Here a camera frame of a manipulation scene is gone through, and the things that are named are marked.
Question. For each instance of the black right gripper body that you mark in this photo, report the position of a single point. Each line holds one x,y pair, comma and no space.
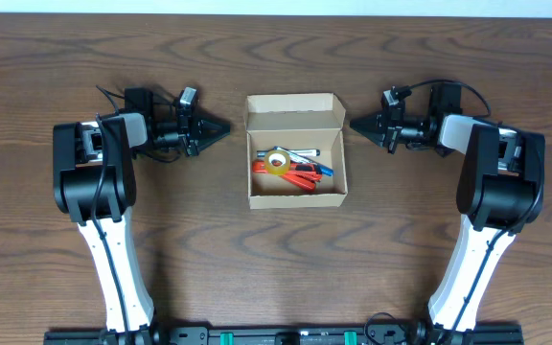
404,125

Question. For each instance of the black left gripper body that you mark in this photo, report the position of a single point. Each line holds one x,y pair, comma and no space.
174,136

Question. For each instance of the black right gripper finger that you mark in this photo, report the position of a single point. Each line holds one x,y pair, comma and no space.
374,135
367,122

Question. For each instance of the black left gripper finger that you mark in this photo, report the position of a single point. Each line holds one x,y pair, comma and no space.
209,137
212,125

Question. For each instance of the red utility knife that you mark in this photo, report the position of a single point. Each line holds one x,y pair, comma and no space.
310,172

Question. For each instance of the blue whiteboard marker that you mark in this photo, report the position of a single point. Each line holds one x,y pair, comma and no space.
307,160

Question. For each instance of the cardboard box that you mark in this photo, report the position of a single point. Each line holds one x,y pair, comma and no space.
296,122

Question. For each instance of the clear yellowish tape roll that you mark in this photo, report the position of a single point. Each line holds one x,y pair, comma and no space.
277,162

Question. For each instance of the black whiteboard marker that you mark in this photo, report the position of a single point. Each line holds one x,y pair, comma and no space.
301,152

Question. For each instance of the red multi-tool pocket knife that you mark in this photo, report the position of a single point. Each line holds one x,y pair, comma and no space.
300,181

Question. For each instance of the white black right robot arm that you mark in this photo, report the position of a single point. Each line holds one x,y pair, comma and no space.
500,190

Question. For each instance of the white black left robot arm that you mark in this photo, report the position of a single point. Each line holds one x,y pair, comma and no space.
94,184

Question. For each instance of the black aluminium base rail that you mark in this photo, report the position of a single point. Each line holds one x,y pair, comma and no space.
376,334

